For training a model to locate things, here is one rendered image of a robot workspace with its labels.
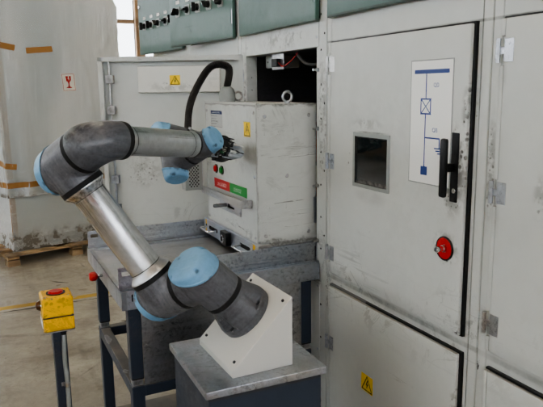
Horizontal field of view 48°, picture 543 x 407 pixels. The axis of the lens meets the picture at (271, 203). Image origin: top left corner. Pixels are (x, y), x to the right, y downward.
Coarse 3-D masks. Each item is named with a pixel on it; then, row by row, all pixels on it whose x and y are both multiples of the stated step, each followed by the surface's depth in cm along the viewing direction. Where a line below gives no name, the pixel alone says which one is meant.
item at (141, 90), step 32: (128, 64) 261; (160, 64) 260; (192, 64) 260; (128, 96) 264; (160, 96) 263; (192, 128) 265; (128, 160) 269; (160, 160) 268; (128, 192) 272; (160, 192) 271; (192, 192) 270
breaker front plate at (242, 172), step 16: (208, 112) 239; (224, 112) 224; (240, 112) 210; (224, 128) 225; (240, 128) 212; (240, 144) 213; (208, 160) 244; (240, 160) 214; (208, 176) 245; (224, 176) 230; (240, 176) 216; (256, 176) 203; (224, 192) 231; (256, 192) 204; (208, 208) 249; (224, 208) 232; (256, 208) 205; (224, 224) 235; (240, 224) 220; (256, 224) 207; (256, 240) 208
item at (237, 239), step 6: (204, 222) 251; (210, 222) 245; (216, 222) 241; (204, 228) 252; (210, 228) 246; (216, 228) 240; (222, 228) 233; (210, 234) 246; (216, 234) 240; (234, 234) 222; (234, 240) 223; (240, 240) 218; (246, 240) 213; (240, 246) 219; (246, 246) 213; (258, 246) 204; (264, 246) 205; (270, 246) 206
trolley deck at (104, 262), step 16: (192, 240) 246; (208, 240) 246; (96, 256) 224; (112, 256) 224; (160, 256) 223; (176, 256) 223; (96, 272) 222; (112, 272) 204; (256, 272) 201; (272, 272) 204; (288, 272) 206; (304, 272) 209; (112, 288) 195; (128, 304) 184
